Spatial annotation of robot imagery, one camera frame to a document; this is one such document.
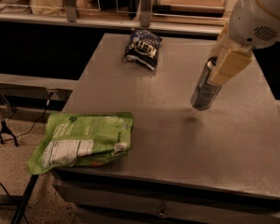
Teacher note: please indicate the black tripod stand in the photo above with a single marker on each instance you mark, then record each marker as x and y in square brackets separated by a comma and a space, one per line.
[6, 130]

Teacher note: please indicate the brown perforated board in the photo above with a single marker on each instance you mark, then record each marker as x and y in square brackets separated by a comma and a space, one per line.
[205, 8]

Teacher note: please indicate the grey cabinet drawer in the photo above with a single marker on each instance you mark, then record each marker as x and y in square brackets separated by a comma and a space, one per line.
[94, 206]

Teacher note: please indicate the grey metal shelf post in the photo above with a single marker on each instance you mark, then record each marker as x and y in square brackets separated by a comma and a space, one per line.
[145, 16]
[71, 10]

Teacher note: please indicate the black diagonal leg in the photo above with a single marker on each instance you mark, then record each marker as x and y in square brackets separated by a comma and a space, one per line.
[19, 214]

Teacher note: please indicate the green chip bag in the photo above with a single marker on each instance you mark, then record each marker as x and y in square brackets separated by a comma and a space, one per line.
[82, 140]

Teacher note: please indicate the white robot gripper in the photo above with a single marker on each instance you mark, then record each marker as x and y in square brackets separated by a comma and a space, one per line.
[250, 21]

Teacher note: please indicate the blue chip bag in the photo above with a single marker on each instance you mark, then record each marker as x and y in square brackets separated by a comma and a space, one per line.
[143, 48]

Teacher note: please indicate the silver redbull can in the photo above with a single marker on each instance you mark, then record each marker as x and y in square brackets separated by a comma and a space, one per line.
[205, 93]

